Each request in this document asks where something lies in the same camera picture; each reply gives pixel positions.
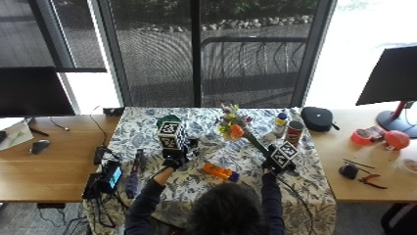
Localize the person's right hand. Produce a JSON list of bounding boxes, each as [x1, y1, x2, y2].
[[261, 157, 297, 175]]

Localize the person's left hand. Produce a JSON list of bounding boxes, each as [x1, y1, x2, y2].
[[161, 148, 196, 171]]

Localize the mixed flower bouquet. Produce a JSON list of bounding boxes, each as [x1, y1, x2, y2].
[[214, 99, 273, 159]]

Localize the white marker cube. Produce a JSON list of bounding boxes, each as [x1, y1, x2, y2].
[[156, 120, 190, 152], [268, 140, 301, 168]]

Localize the blue floral tablecloth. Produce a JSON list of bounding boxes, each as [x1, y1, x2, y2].
[[84, 107, 338, 235]]

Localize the purple and black folded tool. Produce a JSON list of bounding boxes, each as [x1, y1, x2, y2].
[[124, 148, 149, 200]]

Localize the orange bottle with purple cap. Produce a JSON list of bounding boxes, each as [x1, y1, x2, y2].
[[202, 162, 241, 183]]

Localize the red snack canister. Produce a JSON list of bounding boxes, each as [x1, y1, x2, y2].
[[284, 120, 306, 148]]

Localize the spray bottle with blue cap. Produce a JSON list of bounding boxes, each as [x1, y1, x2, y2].
[[272, 112, 289, 139]]

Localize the green container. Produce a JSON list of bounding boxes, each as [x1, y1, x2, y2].
[[154, 114, 182, 129]]

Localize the black device with lit screen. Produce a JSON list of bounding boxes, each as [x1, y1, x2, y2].
[[82, 160, 125, 200]]

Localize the black zipped case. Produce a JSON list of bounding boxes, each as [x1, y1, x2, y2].
[[300, 106, 341, 133]]

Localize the small black round object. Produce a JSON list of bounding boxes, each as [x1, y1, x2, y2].
[[337, 163, 360, 180]]

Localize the thin wooden stick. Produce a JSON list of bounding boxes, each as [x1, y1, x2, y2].
[[342, 158, 377, 169]]

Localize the small black box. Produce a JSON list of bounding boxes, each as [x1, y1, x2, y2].
[[101, 107, 125, 117]]

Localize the orange tape roll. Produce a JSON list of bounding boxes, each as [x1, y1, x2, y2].
[[349, 128, 374, 146]]

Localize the orange-red ball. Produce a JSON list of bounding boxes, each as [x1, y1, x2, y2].
[[384, 129, 411, 151]]

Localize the black computer mouse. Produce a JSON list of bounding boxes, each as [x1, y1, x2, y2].
[[29, 139, 52, 156]]

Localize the white round dish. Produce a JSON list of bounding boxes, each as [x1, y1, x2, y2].
[[399, 158, 417, 174]]

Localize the black office chair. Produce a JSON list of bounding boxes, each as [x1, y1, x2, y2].
[[380, 202, 417, 235]]

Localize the white paper sheet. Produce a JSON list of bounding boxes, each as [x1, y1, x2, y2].
[[0, 120, 34, 152]]

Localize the black metal railing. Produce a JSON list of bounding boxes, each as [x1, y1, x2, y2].
[[200, 35, 308, 84]]

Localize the black monitor with red stand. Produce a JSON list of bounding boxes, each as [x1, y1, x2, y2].
[[356, 45, 417, 139]]

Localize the black glove cable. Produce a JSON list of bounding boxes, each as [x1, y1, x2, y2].
[[274, 174, 316, 235]]

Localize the black desk cable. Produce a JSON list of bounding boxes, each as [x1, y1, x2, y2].
[[89, 105, 109, 149]]

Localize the red-handled pliers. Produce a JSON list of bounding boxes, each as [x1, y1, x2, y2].
[[358, 173, 388, 190]]

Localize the dark window frame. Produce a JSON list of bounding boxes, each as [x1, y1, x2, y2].
[[28, 0, 338, 109]]

